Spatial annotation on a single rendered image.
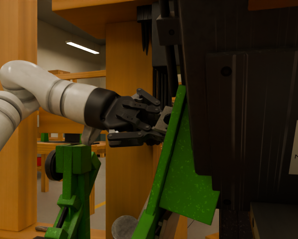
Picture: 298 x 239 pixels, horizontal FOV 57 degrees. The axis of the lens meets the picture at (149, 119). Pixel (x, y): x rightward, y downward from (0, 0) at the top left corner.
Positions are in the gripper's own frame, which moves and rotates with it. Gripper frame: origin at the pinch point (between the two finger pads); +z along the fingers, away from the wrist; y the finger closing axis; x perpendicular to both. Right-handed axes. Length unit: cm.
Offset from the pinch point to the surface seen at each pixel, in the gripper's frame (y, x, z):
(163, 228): -16.0, 1.6, 5.4
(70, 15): 25.6, -1.9, -35.7
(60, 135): 220, 388, -299
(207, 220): -14.4, -2.2, 10.5
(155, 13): 26.4, -5.9, -12.1
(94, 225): 57, 282, -106
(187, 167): -10.3, -6.2, 6.5
